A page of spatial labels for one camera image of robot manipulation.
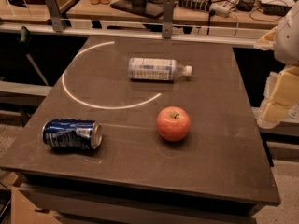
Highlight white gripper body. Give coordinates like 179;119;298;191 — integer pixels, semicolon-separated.
274;1;299;65

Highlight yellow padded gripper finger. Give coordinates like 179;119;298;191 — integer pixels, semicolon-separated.
257;101;289;129
264;66;299;108

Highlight clear blue-label plastic bottle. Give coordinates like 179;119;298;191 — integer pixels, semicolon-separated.
128;57;192;81

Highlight power strip with plugs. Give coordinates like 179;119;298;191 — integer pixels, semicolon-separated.
178;0;233;18

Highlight red apple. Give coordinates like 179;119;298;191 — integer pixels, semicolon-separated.
156;106;191;142

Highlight black monitor stand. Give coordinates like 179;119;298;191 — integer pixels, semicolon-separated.
110;0;164;19

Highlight crushed blue soda can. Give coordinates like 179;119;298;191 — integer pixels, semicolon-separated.
42;119;102;150

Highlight left metal bracket post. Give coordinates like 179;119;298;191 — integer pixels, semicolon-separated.
45;0;65;32

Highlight metal rail bar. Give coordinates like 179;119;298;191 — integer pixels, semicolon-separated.
0;21;275;49

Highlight green handled tool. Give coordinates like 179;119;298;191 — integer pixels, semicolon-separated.
18;26;49;86

